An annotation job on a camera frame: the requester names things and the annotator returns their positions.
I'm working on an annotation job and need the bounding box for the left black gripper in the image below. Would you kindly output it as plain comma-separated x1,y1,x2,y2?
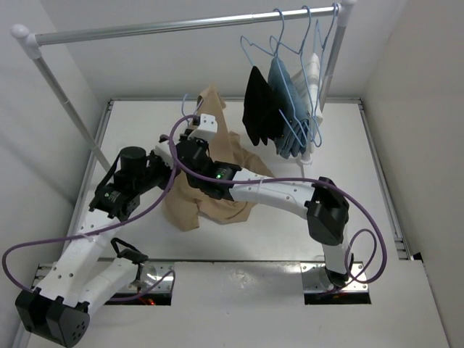
134,149,181,194

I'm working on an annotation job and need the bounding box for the beige t shirt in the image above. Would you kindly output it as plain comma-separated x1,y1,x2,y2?
162,84,273,231

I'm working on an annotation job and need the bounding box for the light blue wire hanger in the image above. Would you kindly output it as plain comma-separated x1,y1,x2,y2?
181,94,204,116

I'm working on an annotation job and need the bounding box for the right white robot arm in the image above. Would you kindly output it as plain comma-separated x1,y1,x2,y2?
174,134,353,291

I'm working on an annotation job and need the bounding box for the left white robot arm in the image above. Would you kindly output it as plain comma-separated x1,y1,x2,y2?
15,143,173,347

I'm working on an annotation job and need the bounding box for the blue hanger with denim garment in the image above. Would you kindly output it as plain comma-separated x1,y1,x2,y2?
268,7,316,146

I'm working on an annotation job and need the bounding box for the blue hanger with black garment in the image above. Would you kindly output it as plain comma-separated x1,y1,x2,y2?
240,36,281,81

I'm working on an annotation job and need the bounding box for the blue hanger with white garment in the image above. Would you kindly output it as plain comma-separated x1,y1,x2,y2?
309,4,339,148

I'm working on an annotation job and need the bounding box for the black hanging garment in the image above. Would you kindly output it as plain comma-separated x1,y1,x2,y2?
242,66,283,146

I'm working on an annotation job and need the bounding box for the blue denim hanging garment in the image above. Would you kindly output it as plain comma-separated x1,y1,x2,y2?
268,57,310,159

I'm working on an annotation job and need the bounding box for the white hanging garment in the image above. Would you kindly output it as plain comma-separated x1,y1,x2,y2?
289,52,326,155

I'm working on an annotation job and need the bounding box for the white and silver clothes rack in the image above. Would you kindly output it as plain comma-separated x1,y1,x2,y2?
9,1,357,171

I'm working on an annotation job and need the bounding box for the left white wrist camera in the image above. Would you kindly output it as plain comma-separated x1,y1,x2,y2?
154,141,178,169

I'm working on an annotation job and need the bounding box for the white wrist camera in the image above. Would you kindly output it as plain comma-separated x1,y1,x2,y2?
154,141,178,169
188,114,218,142

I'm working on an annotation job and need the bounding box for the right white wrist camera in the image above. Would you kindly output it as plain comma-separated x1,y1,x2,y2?
188,114,218,142

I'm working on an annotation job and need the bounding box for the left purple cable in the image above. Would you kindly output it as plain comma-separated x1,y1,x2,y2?
1,134,181,304

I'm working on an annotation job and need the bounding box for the purple cable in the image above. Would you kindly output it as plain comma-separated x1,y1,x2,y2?
168,114,388,298
1,134,181,304

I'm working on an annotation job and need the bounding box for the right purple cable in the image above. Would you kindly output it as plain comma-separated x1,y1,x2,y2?
168,114,388,298

